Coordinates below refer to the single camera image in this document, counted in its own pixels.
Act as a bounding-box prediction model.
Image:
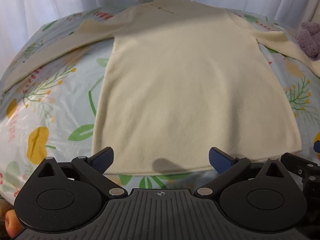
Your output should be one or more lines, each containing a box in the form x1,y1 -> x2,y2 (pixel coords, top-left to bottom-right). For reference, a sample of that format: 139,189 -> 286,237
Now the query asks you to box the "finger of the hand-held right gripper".
280,152 -> 320,198

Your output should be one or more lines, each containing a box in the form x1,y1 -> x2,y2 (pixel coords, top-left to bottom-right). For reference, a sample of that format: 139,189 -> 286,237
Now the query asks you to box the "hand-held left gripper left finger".
31,147 -> 128,198

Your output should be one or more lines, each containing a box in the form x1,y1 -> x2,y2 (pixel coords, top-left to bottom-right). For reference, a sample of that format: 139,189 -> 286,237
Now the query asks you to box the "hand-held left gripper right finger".
194,147 -> 291,198

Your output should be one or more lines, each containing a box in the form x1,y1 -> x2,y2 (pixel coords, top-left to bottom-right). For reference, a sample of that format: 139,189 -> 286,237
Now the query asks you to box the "cream knit sweater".
1,0 -> 320,176

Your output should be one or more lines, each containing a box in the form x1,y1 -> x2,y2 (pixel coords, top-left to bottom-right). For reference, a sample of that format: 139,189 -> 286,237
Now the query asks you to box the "floral bed sheet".
0,5 -> 320,205

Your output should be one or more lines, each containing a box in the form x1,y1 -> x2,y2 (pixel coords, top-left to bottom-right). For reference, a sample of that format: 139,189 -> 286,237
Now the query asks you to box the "tan plush toy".
0,199 -> 24,238

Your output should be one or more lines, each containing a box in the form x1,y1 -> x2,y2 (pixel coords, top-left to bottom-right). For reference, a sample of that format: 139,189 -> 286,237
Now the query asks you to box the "purple teddy bear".
296,21 -> 320,61

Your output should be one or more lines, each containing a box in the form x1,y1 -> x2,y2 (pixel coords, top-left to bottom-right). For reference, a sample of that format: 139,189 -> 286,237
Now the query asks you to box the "white curtain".
0,0 -> 320,80

